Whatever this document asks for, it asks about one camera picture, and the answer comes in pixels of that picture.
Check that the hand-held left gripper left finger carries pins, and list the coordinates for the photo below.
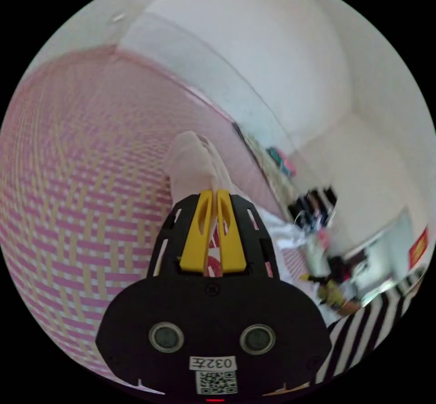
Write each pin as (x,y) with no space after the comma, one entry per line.
(195,240)

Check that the bed with pink woven mat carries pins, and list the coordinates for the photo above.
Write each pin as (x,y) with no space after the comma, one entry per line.
(78,179)

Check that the pile of clothes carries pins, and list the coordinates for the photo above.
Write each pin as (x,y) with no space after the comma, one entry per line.
(277,169)

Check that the white long sleeve with print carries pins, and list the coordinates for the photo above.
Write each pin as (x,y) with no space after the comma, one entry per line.
(190,169)

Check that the person's body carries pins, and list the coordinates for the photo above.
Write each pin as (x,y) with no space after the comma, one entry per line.
(368,329)

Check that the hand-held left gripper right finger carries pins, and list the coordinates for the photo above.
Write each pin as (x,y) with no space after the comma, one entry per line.
(230,243)

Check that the person's right hand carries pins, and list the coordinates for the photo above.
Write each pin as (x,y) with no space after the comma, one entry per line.
(351,307)

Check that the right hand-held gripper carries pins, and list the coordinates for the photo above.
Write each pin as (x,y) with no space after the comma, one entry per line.
(344,265)

